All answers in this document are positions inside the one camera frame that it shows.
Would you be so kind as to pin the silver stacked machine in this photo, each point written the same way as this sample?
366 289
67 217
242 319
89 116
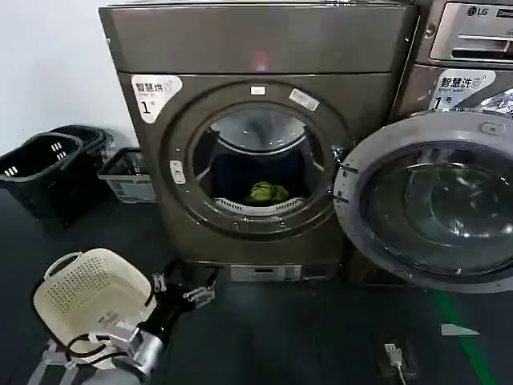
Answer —
473 32

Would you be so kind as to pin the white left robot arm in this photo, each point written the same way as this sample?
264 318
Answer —
132 357

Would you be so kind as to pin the green cloth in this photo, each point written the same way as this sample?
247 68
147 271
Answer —
266 192

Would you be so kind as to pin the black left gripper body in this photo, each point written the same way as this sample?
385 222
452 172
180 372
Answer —
168 306

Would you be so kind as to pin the white number sticker on dryer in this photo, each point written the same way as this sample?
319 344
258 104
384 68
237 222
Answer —
150 96

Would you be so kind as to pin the grey washer machine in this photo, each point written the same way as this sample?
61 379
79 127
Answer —
417 88

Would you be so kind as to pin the round glass dryer door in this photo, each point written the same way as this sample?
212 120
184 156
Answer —
433 200

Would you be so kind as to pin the black plastic basket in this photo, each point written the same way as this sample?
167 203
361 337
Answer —
36 176
90 138

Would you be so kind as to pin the white floor marker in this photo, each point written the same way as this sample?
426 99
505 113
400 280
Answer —
457 330

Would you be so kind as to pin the grey dryer machine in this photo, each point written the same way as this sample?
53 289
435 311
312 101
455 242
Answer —
256 44

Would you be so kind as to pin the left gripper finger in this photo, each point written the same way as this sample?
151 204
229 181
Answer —
160 280
200 297

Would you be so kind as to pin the cream perforated laundry basket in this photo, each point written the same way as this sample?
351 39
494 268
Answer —
92 288

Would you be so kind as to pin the white lint filter grille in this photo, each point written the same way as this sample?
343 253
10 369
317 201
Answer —
232 206

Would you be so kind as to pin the white number sticker on washer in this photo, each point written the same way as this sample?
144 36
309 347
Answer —
457 90

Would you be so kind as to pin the small white barcode label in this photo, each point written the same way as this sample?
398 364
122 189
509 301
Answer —
304 99

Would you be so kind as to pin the green floor tape line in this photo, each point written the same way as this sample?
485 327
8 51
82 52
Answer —
461 341

